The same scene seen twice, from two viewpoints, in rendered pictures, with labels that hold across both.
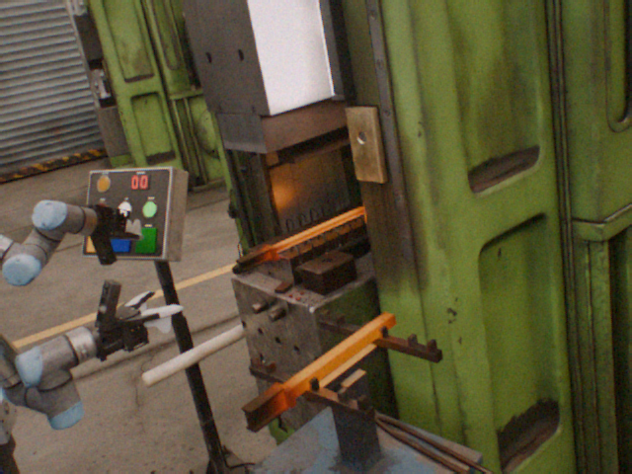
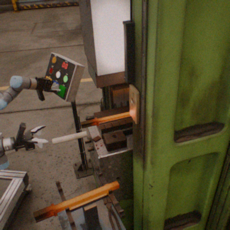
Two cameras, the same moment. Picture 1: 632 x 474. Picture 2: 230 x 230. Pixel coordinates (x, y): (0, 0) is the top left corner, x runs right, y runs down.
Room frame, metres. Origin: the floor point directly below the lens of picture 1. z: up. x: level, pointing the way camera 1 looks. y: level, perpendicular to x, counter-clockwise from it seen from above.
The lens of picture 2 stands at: (0.51, -0.40, 1.94)
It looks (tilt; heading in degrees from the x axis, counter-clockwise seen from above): 36 degrees down; 20
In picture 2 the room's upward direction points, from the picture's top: 3 degrees counter-clockwise
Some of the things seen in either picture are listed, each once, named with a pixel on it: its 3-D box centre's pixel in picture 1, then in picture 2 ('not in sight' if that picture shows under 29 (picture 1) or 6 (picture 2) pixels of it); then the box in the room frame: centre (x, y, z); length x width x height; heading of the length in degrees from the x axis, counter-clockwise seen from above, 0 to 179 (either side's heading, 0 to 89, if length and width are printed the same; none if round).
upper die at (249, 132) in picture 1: (306, 112); (127, 65); (1.80, -0.03, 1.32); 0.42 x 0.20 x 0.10; 125
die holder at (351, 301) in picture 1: (358, 321); (133, 152); (1.76, -0.07, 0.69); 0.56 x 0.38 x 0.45; 125
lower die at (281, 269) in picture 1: (329, 236); (128, 117); (1.80, -0.03, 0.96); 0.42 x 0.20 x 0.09; 125
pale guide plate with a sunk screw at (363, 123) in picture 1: (366, 144); (134, 103); (1.49, -0.15, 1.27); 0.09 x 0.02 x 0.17; 35
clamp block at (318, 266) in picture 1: (329, 272); (115, 140); (1.56, -0.01, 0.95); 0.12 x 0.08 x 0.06; 125
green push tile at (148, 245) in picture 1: (147, 240); (62, 91); (1.93, 0.50, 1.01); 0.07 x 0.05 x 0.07; 60
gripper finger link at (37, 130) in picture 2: (142, 307); (39, 131); (1.50, 0.45, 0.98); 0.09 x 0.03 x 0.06; 161
